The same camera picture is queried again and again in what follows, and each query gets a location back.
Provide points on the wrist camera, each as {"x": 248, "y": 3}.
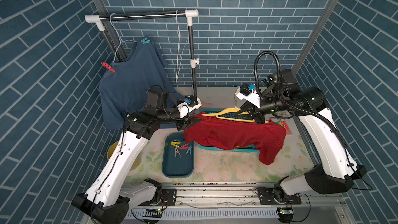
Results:
{"x": 188, "y": 106}
{"x": 248, "y": 92}

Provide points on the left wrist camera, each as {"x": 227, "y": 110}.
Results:
{"x": 188, "y": 106}

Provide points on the white wire hanger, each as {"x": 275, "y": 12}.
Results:
{"x": 179, "y": 56}

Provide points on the metal clothes rack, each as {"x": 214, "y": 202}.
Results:
{"x": 188, "y": 14}

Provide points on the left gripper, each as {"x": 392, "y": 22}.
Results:
{"x": 183, "y": 124}

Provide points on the yellow bowl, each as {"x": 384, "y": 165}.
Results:
{"x": 112, "y": 149}

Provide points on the yellow clothespin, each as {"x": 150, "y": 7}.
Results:
{"x": 175, "y": 144}

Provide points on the rainbow marker pack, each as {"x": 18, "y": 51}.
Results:
{"x": 281, "y": 122}

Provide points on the grey clothespin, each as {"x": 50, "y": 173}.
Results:
{"x": 177, "y": 152}

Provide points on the teal plastic basket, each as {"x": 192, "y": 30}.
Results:
{"x": 226, "y": 147}

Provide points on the light blue wire hanger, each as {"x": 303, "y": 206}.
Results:
{"x": 121, "y": 41}

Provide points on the dark teal tray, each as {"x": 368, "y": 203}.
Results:
{"x": 179, "y": 167}

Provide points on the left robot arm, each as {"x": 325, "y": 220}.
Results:
{"x": 124, "y": 155}

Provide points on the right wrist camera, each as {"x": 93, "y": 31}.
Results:
{"x": 248, "y": 92}

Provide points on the yellow plastic hanger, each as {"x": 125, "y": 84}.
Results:
{"x": 230, "y": 114}

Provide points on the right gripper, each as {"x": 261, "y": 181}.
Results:
{"x": 252, "y": 111}

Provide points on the blue grey t-shirt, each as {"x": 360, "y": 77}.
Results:
{"x": 125, "y": 90}

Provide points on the red t-shirt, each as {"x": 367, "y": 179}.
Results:
{"x": 268, "y": 138}

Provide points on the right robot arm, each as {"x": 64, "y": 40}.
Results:
{"x": 337, "y": 170}

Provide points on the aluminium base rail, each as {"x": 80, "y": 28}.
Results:
{"x": 210, "y": 203}

